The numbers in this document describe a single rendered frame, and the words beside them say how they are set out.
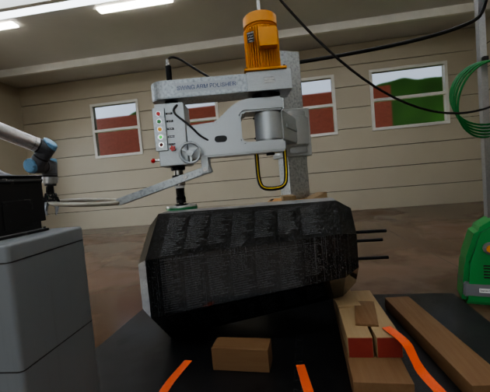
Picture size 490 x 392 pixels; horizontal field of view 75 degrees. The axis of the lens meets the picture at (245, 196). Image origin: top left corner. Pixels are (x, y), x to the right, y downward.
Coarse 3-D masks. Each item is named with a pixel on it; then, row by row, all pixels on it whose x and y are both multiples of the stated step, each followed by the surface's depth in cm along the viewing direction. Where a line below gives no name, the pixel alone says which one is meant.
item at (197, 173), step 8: (200, 168) 221; (184, 176) 220; (192, 176) 221; (200, 176) 232; (160, 184) 221; (168, 184) 221; (136, 192) 221; (144, 192) 221; (152, 192) 221; (120, 200) 221; (128, 200) 221
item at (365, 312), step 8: (344, 296) 197; (352, 296) 196; (336, 304) 189; (344, 304) 186; (352, 304) 185; (360, 304) 184; (368, 304) 184; (360, 312) 175; (368, 312) 174; (360, 320) 165; (368, 320) 164; (376, 320) 163
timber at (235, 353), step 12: (216, 348) 166; (228, 348) 165; (240, 348) 164; (252, 348) 163; (264, 348) 162; (216, 360) 167; (228, 360) 165; (240, 360) 164; (252, 360) 163; (264, 360) 161; (264, 372) 162
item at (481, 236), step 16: (480, 224) 221; (464, 240) 236; (480, 240) 215; (464, 256) 225; (480, 256) 215; (464, 272) 222; (480, 272) 216; (464, 288) 221; (480, 288) 217; (480, 304) 220
